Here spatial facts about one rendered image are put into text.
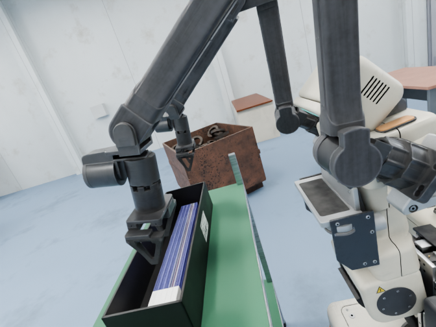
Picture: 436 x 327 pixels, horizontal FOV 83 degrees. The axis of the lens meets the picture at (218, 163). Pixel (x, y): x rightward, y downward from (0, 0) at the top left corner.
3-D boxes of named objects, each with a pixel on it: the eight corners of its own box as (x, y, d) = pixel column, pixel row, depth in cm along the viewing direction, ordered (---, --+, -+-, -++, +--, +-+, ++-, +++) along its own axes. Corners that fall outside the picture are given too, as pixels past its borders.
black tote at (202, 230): (200, 341, 51) (181, 301, 47) (123, 355, 53) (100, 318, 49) (213, 204, 105) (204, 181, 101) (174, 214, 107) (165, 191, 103)
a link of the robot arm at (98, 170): (131, 121, 38) (147, 114, 47) (60, 130, 39) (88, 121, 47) (146, 191, 42) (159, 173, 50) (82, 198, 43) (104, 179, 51)
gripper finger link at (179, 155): (180, 174, 93) (174, 151, 90) (181, 167, 100) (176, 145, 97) (197, 172, 93) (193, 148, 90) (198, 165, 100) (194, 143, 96)
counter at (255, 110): (263, 119, 701) (256, 93, 678) (281, 136, 494) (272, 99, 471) (238, 126, 708) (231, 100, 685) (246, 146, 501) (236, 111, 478)
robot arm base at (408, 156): (459, 158, 38) (405, 139, 49) (413, 141, 37) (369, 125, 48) (425, 205, 40) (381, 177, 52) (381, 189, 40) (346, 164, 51)
